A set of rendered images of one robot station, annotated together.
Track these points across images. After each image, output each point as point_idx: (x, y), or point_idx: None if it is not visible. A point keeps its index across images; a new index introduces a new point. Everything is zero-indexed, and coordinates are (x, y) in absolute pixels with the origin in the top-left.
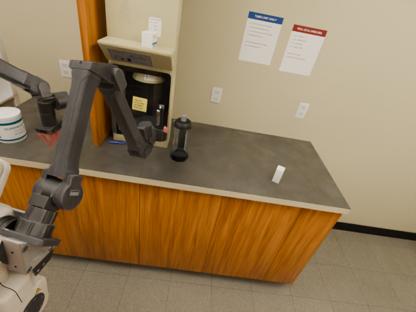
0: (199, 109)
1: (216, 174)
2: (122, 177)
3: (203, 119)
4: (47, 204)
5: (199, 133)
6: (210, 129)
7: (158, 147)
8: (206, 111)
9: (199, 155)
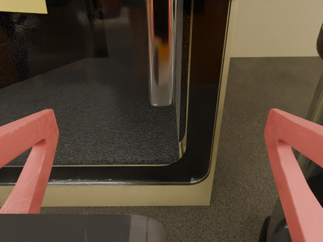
0: (262, 9)
1: None
2: None
3: (272, 42)
4: None
5: (292, 93)
6: (316, 70)
7: (168, 213)
8: (285, 11)
9: None
